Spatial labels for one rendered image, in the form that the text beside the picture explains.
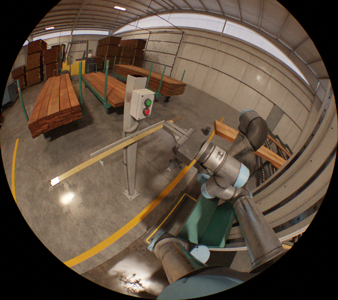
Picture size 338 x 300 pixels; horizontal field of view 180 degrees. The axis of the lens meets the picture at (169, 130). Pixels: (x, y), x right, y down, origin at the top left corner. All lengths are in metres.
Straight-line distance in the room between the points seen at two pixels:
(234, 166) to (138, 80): 0.44
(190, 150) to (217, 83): 8.52
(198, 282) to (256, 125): 0.54
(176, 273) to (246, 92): 8.65
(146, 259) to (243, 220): 1.22
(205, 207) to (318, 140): 0.77
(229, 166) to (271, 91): 8.74
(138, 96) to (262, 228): 0.55
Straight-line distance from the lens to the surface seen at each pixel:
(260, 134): 0.53
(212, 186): 0.39
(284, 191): 0.60
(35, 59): 9.58
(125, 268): 1.49
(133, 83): 0.43
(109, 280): 1.61
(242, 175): 0.34
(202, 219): 0.81
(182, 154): 0.30
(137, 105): 0.42
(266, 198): 0.66
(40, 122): 1.91
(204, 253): 0.56
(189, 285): 0.16
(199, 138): 0.34
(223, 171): 0.33
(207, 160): 0.32
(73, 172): 0.49
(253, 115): 0.61
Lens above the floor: 1.39
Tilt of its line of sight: 35 degrees down
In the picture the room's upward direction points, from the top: 19 degrees clockwise
